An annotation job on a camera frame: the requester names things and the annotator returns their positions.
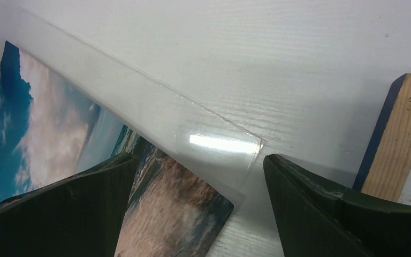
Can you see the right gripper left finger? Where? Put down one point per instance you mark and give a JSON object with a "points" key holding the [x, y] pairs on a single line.
{"points": [[80, 215]]}

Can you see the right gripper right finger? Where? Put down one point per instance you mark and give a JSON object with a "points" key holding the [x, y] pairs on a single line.
{"points": [[318, 217]]}

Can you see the beach landscape photo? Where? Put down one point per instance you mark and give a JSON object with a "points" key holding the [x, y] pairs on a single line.
{"points": [[49, 131]]}

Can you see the clear acrylic sheet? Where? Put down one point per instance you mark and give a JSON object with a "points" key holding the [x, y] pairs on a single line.
{"points": [[215, 149]]}

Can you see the wooden picture frame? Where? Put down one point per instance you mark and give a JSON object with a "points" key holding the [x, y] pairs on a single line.
{"points": [[387, 161]]}

